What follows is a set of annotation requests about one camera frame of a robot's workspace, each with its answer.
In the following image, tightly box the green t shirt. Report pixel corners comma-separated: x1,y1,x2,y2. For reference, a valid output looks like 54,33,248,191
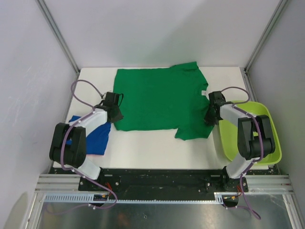
113,62,213,140

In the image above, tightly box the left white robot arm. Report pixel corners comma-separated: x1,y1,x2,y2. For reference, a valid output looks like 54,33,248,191
49,92,124,191

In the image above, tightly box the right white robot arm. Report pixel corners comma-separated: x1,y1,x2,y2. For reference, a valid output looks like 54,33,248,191
204,91,276,192

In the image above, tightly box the lime green plastic bin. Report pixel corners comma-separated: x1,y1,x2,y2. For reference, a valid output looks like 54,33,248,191
219,101,282,166

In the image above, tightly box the folded blue t shirt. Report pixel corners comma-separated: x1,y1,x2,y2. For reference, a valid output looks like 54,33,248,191
65,114,111,155

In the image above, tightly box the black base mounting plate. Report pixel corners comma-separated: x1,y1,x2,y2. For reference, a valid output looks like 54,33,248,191
78,168,249,193

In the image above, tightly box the right corner aluminium post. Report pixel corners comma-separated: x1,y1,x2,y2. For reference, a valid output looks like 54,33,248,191
244,0,291,74

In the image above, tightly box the corner aluminium post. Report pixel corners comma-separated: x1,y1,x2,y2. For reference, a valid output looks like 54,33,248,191
35,0,80,75
244,0,291,74

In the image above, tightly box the grey slotted cable duct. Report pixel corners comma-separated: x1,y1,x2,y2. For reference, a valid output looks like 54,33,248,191
44,193,239,205

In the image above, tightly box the aluminium frame rail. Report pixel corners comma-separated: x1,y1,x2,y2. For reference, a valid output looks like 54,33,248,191
35,174,294,195

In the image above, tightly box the left corner aluminium post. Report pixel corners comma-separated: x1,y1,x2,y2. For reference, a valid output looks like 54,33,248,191
35,0,80,75

